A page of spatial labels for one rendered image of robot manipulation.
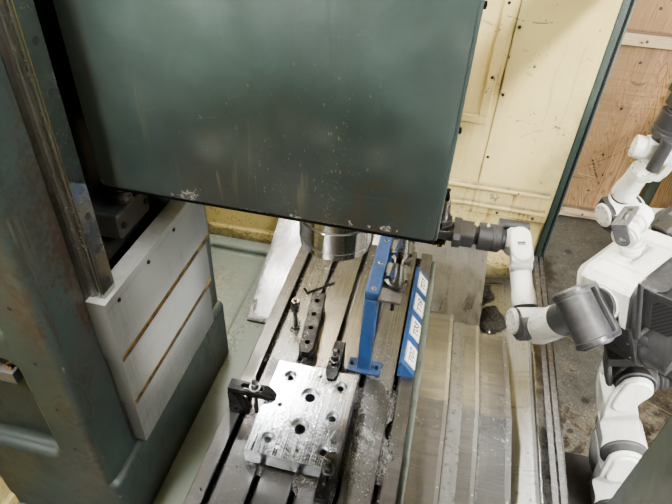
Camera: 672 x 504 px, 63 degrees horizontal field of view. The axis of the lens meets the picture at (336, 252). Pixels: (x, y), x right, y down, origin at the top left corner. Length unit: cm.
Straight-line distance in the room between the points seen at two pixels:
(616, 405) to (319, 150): 127
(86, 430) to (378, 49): 103
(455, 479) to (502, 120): 122
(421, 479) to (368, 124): 112
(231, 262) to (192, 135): 159
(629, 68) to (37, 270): 341
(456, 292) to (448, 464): 75
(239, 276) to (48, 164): 152
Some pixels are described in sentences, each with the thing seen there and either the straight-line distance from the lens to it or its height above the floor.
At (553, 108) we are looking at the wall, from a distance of 210.
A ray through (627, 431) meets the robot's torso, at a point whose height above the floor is 73.
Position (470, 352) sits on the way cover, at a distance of 205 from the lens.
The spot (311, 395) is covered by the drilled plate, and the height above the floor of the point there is 97.
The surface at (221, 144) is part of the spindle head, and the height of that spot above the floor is 176.
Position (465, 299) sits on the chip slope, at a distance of 223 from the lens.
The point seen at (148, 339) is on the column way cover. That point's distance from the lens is 144.
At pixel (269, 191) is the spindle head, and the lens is 100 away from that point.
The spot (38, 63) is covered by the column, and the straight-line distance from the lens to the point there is 99.
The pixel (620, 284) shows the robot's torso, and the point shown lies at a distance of 151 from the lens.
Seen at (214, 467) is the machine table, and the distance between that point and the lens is 154.
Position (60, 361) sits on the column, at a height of 135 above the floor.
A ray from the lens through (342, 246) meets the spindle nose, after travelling 109.
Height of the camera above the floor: 222
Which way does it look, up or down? 39 degrees down
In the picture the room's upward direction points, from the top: 3 degrees clockwise
